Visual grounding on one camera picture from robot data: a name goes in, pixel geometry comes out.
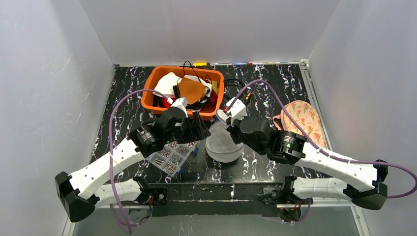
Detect orange bra black straps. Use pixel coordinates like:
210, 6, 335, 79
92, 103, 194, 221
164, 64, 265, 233
173, 60, 214, 110

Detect white bra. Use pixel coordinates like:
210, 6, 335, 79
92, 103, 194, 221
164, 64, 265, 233
154, 72, 212, 98

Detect peach print mesh laundry bag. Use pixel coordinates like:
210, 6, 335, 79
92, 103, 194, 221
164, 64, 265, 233
272, 100, 327, 148

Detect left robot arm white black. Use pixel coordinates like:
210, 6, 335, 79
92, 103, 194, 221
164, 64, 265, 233
55, 107, 210, 222

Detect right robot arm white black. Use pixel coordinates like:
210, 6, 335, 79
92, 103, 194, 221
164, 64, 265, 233
226, 117, 387, 210

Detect bright red bra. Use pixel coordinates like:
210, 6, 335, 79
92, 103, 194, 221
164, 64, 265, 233
161, 98, 175, 109

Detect dark red bra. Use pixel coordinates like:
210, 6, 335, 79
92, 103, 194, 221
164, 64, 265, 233
202, 89, 218, 107

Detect clear plastic screw organizer box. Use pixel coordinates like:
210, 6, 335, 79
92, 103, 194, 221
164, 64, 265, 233
146, 142, 199, 177

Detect orange plastic basin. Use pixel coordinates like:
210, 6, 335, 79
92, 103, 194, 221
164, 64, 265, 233
141, 65, 225, 120

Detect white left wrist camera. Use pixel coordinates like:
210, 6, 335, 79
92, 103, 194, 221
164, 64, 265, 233
168, 97, 188, 118

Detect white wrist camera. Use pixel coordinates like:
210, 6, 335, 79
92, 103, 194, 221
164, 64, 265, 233
224, 99, 247, 127
168, 97, 188, 118

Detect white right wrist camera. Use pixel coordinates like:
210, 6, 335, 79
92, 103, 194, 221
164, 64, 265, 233
224, 99, 247, 127

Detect black coiled cable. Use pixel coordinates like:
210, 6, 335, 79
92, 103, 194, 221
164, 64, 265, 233
223, 79, 246, 101

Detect yellow marker at wall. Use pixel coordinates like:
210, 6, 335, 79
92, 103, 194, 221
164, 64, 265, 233
193, 62, 210, 67

